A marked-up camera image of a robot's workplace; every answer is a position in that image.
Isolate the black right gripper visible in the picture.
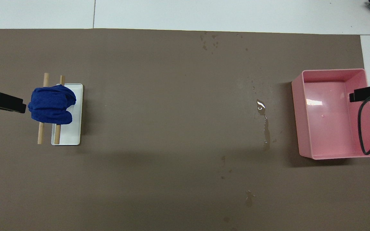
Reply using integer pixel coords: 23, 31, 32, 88
349, 84, 370, 103

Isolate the blue towel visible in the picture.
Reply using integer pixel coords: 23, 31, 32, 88
28, 84, 77, 125

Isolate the water puddle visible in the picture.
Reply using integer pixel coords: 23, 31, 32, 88
254, 99, 277, 151

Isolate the pink plastic bin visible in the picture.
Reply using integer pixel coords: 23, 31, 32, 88
292, 68, 370, 160

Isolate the brown table mat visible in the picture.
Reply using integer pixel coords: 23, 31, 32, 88
0, 28, 370, 231

